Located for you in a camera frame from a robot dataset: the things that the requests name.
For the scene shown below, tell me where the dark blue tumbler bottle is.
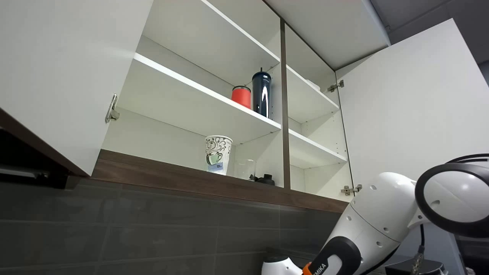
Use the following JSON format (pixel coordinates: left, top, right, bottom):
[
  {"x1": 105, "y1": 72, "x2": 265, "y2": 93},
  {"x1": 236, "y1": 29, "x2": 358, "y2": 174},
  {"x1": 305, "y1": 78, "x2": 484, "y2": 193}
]
[{"x1": 252, "y1": 69, "x2": 271, "y2": 116}]

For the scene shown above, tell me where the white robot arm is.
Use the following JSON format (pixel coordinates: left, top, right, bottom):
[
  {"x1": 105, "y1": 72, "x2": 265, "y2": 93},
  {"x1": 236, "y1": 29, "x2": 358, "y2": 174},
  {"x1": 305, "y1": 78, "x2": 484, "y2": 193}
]
[{"x1": 259, "y1": 153, "x2": 489, "y2": 275}]

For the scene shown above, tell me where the patterned paper cup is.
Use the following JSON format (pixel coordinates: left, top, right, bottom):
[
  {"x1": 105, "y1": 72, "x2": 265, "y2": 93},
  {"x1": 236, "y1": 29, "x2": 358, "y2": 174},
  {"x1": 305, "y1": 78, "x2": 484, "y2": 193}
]
[{"x1": 204, "y1": 134, "x2": 232, "y2": 176}]

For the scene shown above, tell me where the white wall cabinet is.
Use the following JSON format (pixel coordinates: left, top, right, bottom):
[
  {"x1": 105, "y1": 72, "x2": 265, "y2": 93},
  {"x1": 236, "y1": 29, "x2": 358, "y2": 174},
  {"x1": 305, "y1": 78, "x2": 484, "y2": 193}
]
[{"x1": 90, "y1": 0, "x2": 391, "y2": 214}]

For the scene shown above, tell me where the small black object on shelf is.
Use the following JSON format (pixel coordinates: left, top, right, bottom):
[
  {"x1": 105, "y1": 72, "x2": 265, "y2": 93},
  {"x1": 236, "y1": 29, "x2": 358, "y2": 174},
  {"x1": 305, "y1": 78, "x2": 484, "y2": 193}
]
[{"x1": 248, "y1": 174, "x2": 274, "y2": 186}]

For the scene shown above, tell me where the red mug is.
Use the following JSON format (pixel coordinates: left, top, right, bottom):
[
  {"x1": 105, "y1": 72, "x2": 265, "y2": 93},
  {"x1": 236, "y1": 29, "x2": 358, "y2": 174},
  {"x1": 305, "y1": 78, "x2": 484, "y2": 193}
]
[{"x1": 230, "y1": 86, "x2": 250, "y2": 107}]

